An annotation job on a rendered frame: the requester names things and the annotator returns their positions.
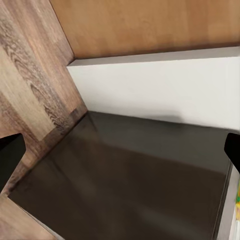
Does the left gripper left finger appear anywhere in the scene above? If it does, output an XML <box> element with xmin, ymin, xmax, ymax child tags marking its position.
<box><xmin>0</xmin><ymin>133</ymin><xmax>26</xmax><ymax>193</ymax></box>

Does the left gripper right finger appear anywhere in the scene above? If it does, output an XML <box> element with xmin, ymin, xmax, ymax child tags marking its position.
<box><xmin>224</xmin><ymin>132</ymin><xmax>240</xmax><ymax>173</ymax></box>

